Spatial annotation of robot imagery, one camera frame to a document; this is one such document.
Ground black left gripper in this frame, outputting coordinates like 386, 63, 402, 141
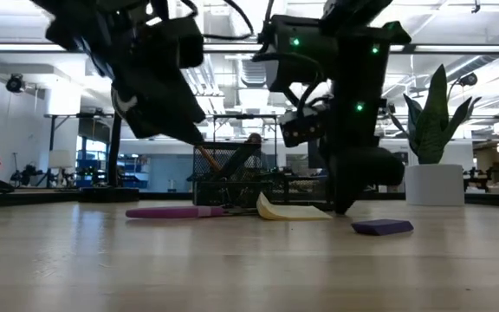
110, 16, 207, 146

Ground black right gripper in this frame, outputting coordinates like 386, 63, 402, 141
327, 42, 406, 214

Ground blue eraser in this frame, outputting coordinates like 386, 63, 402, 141
351, 218, 415, 237

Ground orange pencil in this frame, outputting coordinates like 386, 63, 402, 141
197, 146, 224, 173

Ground yellow sticky note pad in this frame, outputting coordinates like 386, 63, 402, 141
256, 192, 334, 221

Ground black pen with white print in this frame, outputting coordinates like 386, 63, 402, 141
218, 145, 262, 181

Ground purple-handled scissors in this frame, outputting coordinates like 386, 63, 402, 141
125, 205, 259, 219

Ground black mesh desk organizer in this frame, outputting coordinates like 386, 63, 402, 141
187, 141, 333, 208

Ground green plant in white pot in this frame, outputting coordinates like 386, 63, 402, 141
390, 63, 483, 207

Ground person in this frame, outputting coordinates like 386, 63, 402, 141
244, 133, 262, 170

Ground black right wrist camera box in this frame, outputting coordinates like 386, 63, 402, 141
279, 107, 327, 148

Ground black aluminium table frame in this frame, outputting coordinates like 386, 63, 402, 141
0, 188, 499, 209

